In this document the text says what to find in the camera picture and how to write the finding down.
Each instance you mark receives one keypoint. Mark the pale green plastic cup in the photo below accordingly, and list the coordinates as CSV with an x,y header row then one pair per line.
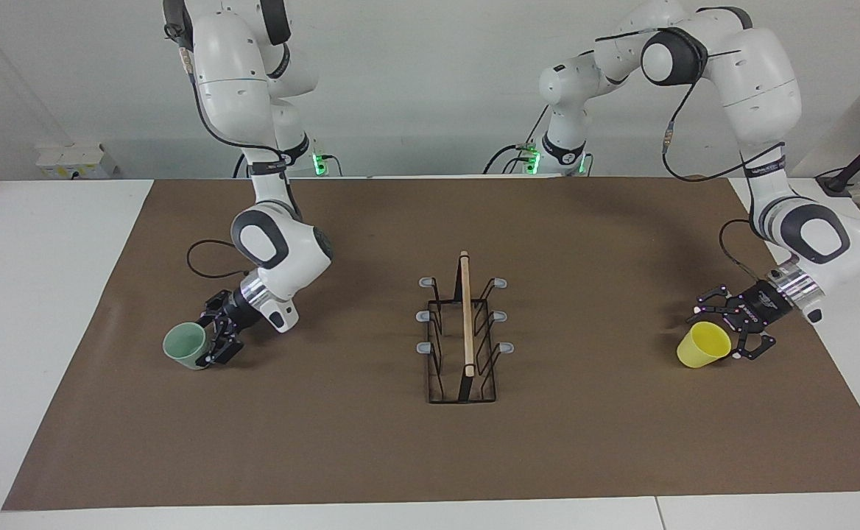
x,y
183,346

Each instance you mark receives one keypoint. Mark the white wall socket box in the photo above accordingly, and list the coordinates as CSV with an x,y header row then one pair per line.
x,y
76,160

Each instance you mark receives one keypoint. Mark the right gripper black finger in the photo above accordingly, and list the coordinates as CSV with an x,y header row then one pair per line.
x,y
224,346
215,308

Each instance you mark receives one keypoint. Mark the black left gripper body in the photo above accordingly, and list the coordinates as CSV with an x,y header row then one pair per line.
x,y
761,305

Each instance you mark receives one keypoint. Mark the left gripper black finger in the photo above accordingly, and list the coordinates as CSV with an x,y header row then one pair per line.
x,y
758,346
724,302

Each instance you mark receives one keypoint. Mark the yellow plastic cup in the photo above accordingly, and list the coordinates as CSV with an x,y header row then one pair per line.
x,y
702,346

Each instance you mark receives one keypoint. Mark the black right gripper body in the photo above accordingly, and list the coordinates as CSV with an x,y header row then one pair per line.
x,y
241,313

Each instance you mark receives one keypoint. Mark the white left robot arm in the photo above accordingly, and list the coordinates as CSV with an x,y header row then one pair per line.
x,y
754,81

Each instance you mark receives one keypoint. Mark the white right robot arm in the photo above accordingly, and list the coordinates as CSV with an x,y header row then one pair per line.
x,y
238,81

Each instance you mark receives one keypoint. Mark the brown table mat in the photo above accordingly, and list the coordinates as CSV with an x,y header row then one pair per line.
x,y
253,442

